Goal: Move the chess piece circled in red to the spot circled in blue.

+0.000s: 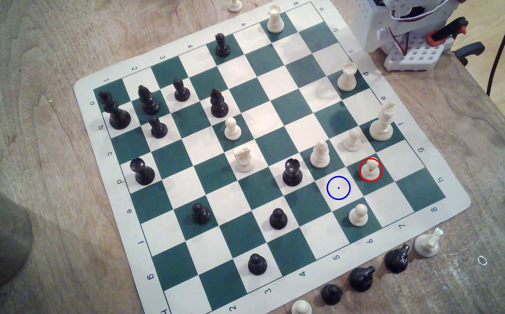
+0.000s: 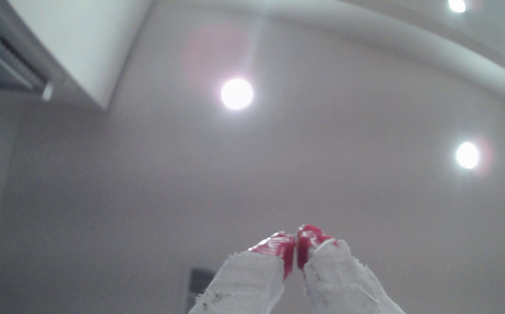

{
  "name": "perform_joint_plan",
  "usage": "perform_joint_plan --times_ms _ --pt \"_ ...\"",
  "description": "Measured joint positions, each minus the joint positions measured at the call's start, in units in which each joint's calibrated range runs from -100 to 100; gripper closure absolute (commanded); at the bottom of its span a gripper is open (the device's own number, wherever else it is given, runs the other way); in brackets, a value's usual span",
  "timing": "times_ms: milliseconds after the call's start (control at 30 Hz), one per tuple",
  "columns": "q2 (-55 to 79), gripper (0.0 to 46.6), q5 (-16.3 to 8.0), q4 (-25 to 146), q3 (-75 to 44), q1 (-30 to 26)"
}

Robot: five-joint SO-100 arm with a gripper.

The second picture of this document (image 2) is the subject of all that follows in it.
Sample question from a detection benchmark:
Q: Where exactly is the grey wall vent grille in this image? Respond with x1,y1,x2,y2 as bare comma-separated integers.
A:
186,267,216,314

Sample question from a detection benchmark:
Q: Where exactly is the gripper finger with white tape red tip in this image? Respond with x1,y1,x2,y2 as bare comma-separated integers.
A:
188,232,297,314
297,224,406,314

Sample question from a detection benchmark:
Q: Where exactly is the white wall air conditioner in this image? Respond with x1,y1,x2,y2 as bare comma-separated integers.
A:
0,0,156,110

